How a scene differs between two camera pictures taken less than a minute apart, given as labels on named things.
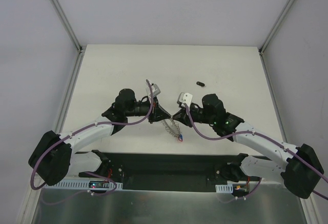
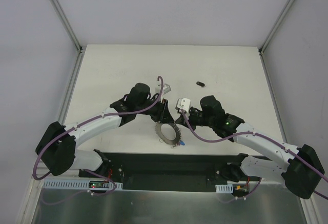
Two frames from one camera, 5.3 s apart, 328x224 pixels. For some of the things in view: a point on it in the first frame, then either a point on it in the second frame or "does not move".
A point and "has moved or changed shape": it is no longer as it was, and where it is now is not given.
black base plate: x=168 y=171 does not move
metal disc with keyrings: x=172 y=127 has moved or changed shape
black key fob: x=201 y=84 does not move
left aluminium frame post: x=62 y=14 does not move
